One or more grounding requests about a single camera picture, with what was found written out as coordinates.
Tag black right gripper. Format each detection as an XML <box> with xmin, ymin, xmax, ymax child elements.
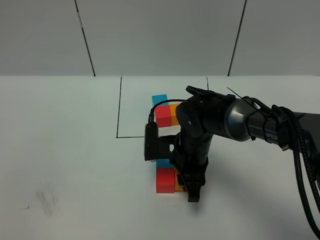
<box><xmin>158</xmin><ymin>129</ymin><xmax>213</xmax><ymax>203</ymax></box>

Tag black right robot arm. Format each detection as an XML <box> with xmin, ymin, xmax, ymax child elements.
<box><xmin>144</xmin><ymin>86</ymin><xmax>320</xmax><ymax>202</ymax></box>

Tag orange template cube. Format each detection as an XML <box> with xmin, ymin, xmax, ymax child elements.
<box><xmin>169</xmin><ymin>103</ymin><xmax>179</xmax><ymax>126</ymax></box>

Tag red template cube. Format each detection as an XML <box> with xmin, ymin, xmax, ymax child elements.
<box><xmin>154</xmin><ymin>105</ymin><xmax>172</xmax><ymax>128</ymax></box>

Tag blue template cube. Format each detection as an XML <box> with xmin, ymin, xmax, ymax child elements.
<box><xmin>151</xmin><ymin>94</ymin><xmax>168</xmax><ymax>106</ymax></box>

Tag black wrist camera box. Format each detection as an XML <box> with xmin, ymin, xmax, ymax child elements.
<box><xmin>144</xmin><ymin>121</ymin><xmax>159</xmax><ymax>161</ymax></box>

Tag black braided cable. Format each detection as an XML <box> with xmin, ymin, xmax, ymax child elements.
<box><xmin>243</xmin><ymin>96</ymin><xmax>320</xmax><ymax>240</ymax></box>

